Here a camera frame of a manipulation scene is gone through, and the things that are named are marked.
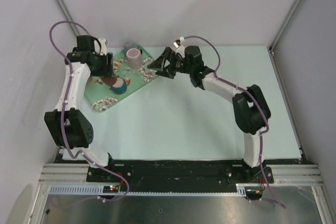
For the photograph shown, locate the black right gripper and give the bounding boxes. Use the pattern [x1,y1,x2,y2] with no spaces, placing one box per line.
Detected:
[148,47,193,80]

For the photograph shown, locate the brown mug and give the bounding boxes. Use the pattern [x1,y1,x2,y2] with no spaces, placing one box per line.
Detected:
[100,76,118,87]

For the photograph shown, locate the blue mug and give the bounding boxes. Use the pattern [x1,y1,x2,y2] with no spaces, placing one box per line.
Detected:
[110,77,131,95]

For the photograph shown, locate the beige mug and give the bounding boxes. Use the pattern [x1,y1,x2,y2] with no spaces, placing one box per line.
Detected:
[112,61,122,71]

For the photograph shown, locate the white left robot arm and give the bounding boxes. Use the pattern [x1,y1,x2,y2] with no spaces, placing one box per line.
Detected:
[44,35,117,182]

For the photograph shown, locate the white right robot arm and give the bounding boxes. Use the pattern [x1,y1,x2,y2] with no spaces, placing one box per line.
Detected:
[148,46,271,183]

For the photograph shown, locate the pink ribbed mug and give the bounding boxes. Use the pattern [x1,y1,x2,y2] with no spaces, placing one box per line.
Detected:
[126,48,142,69]

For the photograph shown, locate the green floral tray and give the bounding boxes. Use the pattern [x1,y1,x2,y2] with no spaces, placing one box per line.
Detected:
[85,44,156,112]

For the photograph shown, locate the small grey-blue cup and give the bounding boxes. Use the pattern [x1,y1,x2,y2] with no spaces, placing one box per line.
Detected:
[123,40,134,52]

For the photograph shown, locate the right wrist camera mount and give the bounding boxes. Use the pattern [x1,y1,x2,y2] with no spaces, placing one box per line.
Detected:
[173,37,185,49]

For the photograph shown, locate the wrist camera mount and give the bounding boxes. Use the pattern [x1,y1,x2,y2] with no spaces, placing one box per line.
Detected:
[173,37,185,49]
[94,37,107,55]

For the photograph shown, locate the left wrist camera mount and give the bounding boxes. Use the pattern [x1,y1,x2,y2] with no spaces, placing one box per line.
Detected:
[94,37,107,55]

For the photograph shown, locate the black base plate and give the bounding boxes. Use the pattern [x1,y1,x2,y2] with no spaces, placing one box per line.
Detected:
[54,158,275,193]

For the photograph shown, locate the aluminium frame rail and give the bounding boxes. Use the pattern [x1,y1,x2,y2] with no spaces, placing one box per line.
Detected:
[39,163,91,183]

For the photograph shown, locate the white slotted cable duct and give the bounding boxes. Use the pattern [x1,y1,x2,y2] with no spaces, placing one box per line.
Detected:
[49,185,246,197]

